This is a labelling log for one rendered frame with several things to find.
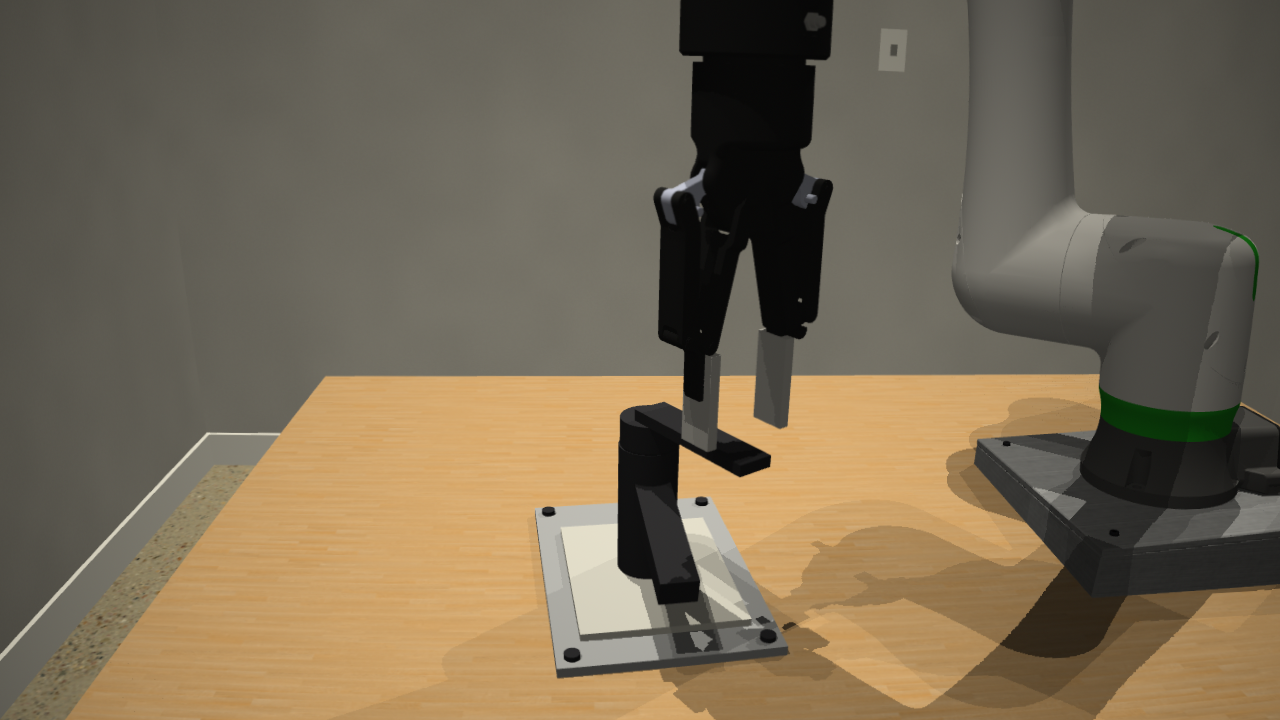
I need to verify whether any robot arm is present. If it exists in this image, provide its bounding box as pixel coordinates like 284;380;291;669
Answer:
678;0;1280;509

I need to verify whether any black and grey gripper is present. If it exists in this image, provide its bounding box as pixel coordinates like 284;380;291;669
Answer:
653;61;833;452

